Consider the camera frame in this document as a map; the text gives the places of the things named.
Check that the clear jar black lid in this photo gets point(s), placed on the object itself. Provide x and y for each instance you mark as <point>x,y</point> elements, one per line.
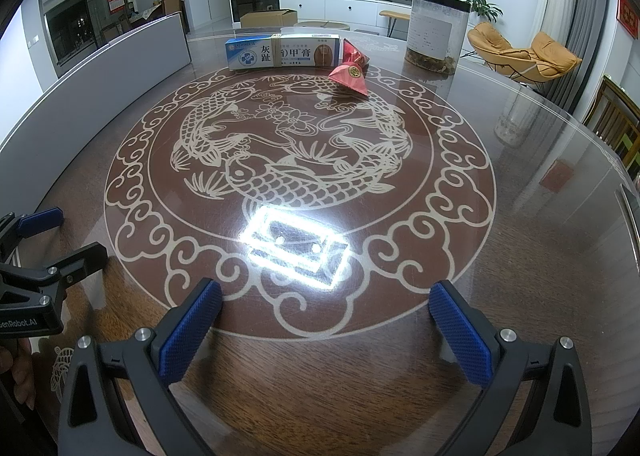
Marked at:
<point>435,34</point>

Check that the wooden bench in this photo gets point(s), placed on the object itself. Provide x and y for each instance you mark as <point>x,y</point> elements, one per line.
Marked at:
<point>393,18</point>

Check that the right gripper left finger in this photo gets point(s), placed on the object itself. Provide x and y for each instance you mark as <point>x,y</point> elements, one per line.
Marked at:
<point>94,417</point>

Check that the white tv cabinet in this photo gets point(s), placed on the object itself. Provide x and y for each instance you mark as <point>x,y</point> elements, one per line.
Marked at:
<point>357,14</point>

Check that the wooden chair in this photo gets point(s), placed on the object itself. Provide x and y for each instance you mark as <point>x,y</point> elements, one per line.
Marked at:
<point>614,117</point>

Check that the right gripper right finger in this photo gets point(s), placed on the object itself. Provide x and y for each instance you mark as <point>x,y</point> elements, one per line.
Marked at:
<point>555,419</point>

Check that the red pyramid gift box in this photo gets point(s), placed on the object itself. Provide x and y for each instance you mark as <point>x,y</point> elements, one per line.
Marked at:
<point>350,73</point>

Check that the cardboard box on floor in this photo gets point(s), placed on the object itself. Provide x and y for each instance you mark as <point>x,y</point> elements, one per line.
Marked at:
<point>269,19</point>

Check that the blue white medicine box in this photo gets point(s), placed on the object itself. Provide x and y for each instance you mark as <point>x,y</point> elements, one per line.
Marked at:
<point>283,50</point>

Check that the red wall decoration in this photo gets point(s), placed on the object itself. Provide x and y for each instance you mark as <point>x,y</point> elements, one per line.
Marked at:
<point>628,18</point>

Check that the potted plant right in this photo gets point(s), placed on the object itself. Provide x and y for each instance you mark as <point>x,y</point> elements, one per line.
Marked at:
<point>485,11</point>

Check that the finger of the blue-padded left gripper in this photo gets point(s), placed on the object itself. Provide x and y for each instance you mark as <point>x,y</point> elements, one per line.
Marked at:
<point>14,228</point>
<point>72,268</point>

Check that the orange lounge chair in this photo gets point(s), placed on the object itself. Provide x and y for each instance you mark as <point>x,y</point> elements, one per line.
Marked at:
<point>545,59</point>

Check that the left hand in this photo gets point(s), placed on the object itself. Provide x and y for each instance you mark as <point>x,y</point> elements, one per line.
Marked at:
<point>16,360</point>

